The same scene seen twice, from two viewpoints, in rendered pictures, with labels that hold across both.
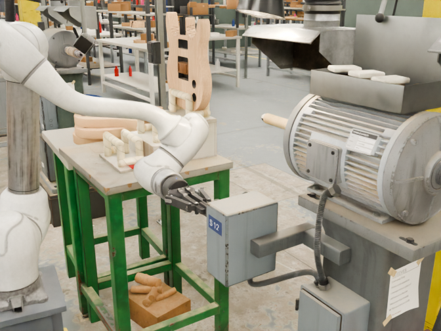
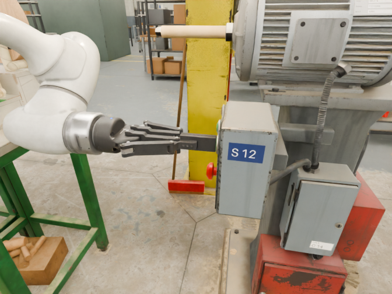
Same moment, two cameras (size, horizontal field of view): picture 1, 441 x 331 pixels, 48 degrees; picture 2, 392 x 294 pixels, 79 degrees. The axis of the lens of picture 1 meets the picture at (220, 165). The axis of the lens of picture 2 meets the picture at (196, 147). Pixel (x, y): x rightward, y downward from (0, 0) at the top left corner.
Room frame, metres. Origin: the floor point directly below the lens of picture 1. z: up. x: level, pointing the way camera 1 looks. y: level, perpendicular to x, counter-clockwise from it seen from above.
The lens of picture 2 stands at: (0.94, 0.34, 1.28)
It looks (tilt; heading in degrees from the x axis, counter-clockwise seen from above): 28 degrees down; 313
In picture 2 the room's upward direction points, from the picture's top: straight up
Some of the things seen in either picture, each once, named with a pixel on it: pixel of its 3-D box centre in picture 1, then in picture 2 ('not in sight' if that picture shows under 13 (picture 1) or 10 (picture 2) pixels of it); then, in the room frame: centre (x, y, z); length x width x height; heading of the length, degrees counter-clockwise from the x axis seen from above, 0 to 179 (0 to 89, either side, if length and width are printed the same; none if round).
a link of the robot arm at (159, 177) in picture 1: (168, 184); (90, 133); (1.41, 0.16, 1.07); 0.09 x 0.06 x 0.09; 123
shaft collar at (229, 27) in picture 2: not in sight; (229, 32); (1.36, -0.25, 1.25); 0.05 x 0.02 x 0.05; 123
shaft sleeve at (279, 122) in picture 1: (285, 124); (193, 31); (1.45, -0.19, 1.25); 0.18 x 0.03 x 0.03; 33
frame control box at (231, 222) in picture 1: (265, 255); (272, 164); (1.12, -0.11, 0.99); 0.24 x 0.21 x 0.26; 33
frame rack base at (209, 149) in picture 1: (188, 132); (9, 89); (2.21, 0.15, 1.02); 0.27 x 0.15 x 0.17; 32
